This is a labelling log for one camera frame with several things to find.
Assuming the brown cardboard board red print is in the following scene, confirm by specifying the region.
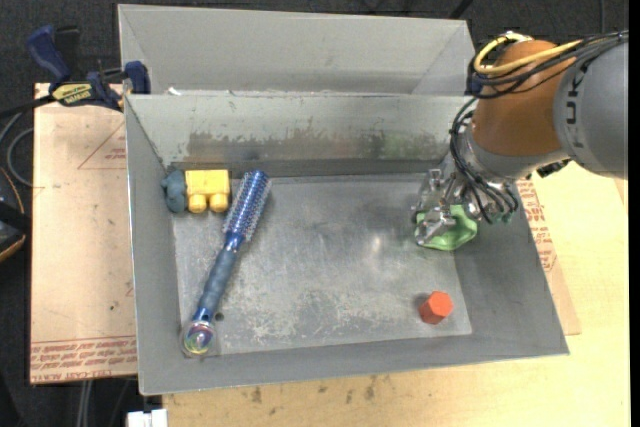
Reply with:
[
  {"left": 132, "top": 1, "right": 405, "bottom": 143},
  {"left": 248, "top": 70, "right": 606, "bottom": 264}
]
[{"left": 29, "top": 82, "right": 583, "bottom": 386}]

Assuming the red hexagonal block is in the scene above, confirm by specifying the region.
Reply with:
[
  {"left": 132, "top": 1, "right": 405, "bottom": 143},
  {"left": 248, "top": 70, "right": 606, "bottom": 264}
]
[{"left": 417, "top": 290, "right": 455, "bottom": 326}]

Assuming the grey metal bin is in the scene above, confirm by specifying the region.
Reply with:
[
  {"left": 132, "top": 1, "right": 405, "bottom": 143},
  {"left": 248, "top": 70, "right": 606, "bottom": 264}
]
[{"left": 117, "top": 3, "right": 571, "bottom": 397}]

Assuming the light green soft toy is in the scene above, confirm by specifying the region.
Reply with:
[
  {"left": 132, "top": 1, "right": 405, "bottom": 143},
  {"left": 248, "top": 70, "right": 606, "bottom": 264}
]
[{"left": 414, "top": 203, "right": 479, "bottom": 252}]

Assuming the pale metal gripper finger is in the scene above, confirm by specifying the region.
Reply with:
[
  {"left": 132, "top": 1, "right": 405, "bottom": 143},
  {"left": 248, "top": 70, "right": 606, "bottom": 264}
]
[
  {"left": 412, "top": 206, "right": 441, "bottom": 230},
  {"left": 416, "top": 214, "right": 458, "bottom": 247}
]

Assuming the blue-grey toy animal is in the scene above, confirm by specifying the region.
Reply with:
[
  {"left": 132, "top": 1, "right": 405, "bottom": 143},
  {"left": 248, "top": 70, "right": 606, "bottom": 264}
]
[{"left": 160, "top": 169, "right": 189, "bottom": 215}]

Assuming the blue round hairbrush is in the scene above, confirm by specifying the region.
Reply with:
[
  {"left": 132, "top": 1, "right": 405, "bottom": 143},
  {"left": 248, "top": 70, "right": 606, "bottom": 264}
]
[{"left": 192, "top": 169, "right": 274, "bottom": 329}]

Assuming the yellow toy building block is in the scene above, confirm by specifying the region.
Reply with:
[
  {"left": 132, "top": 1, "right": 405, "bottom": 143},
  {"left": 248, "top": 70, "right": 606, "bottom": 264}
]
[{"left": 184, "top": 168, "right": 233, "bottom": 215}]

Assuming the clear marbled ball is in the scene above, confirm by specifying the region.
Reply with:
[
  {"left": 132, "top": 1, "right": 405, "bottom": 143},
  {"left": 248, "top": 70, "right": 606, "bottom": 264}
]
[{"left": 179, "top": 318, "right": 221, "bottom": 359}]

